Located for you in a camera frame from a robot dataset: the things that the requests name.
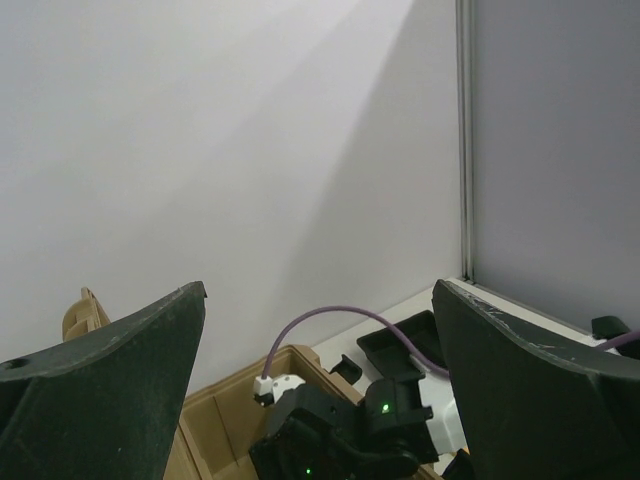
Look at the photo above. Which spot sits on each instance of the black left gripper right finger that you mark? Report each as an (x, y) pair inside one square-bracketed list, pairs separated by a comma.
[(535, 404)]

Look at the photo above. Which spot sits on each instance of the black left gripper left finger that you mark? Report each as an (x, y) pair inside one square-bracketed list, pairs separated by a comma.
[(106, 404)]

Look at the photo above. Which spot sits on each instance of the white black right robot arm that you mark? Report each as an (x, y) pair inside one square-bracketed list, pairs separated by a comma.
[(395, 414)]

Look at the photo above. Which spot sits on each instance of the tan plastic tool box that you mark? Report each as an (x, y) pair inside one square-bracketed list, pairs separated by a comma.
[(220, 422)]

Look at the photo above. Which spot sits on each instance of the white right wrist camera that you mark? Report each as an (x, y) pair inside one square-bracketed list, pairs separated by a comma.
[(268, 391)]

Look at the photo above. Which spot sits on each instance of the aluminium corner post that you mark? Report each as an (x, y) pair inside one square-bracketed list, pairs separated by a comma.
[(465, 31)]

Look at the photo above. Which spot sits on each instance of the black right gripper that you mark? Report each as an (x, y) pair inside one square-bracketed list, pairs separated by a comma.
[(311, 434)]

